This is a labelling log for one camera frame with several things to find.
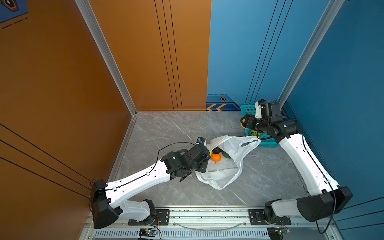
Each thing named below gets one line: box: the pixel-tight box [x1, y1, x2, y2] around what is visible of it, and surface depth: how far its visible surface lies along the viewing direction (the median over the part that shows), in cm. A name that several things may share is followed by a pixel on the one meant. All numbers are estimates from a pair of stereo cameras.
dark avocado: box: [212, 146, 221, 154], surface depth 96 cm
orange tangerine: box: [211, 153, 222, 162], surface depth 93 cm
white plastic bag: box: [195, 135, 262, 190], surface depth 84 cm
